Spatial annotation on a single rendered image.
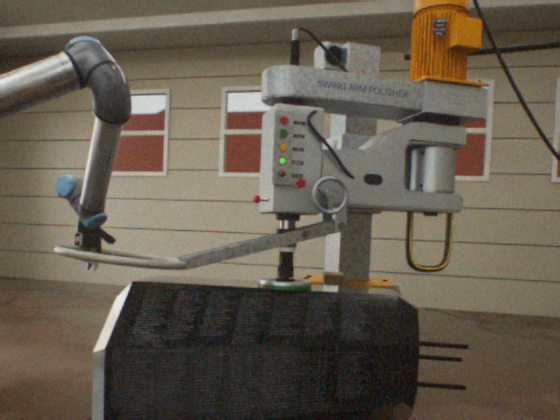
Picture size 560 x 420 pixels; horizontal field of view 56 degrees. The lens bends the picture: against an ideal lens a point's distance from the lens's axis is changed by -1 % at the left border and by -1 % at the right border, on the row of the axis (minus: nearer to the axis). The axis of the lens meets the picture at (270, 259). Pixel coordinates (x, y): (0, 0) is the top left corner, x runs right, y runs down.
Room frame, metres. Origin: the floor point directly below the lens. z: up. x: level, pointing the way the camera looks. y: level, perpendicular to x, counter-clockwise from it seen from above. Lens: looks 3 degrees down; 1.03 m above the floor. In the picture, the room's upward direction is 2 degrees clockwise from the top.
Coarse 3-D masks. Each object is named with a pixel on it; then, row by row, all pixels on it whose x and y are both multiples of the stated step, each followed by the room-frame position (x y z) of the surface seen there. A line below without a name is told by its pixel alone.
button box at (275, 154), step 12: (276, 120) 2.01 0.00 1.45; (288, 120) 2.03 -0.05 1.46; (276, 132) 2.01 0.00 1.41; (288, 132) 2.03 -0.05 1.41; (276, 144) 2.01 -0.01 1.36; (288, 144) 2.03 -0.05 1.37; (276, 156) 2.02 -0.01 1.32; (288, 156) 2.03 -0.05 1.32; (276, 168) 2.02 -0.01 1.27; (288, 168) 2.03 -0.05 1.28; (276, 180) 2.02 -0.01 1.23; (288, 180) 2.03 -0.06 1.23
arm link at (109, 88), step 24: (96, 72) 1.55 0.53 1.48; (120, 72) 1.58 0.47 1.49; (96, 96) 1.57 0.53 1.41; (120, 96) 1.57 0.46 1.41; (96, 120) 1.64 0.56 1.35; (120, 120) 1.61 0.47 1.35; (96, 144) 1.69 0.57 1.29; (96, 168) 1.76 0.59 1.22; (96, 192) 1.85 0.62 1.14; (96, 216) 1.93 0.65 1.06
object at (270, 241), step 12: (300, 228) 2.23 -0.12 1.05; (312, 228) 2.13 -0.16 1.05; (324, 228) 2.14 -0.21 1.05; (252, 240) 2.06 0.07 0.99; (264, 240) 2.07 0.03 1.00; (276, 240) 2.09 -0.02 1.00; (288, 240) 2.10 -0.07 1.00; (300, 240) 2.11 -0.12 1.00; (204, 252) 2.01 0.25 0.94; (216, 252) 2.02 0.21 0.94; (228, 252) 2.04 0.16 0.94; (240, 252) 2.05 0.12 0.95; (252, 252) 2.06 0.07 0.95; (192, 264) 2.00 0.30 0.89; (204, 264) 2.01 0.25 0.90
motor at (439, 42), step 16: (416, 0) 2.32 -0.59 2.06; (432, 0) 2.24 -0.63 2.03; (448, 0) 2.22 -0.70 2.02; (464, 0) 2.24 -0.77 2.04; (416, 16) 2.35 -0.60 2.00; (432, 16) 2.26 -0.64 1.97; (448, 16) 2.23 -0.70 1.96; (464, 16) 2.25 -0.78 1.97; (416, 32) 2.30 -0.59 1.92; (432, 32) 2.26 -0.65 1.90; (448, 32) 2.22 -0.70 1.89; (464, 32) 2.17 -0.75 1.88; (480, 32) 2.19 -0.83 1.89; (416, 48) 2.30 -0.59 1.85; (432, 48) 2.23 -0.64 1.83; (448, 48) 2.22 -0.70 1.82; (464, 48) 2.20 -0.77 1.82; (416, 64) 2.29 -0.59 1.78; (432, 64) 2.24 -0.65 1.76; (448, 64) 2.23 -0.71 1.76; (464, 64) 2.26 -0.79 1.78; (416, 80) 2.24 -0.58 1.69; (432, 80) 2.19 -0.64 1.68; (448, 80) 2.19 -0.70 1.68; (464, 80) 2.21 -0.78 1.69; (480, 80) 2.24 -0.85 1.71
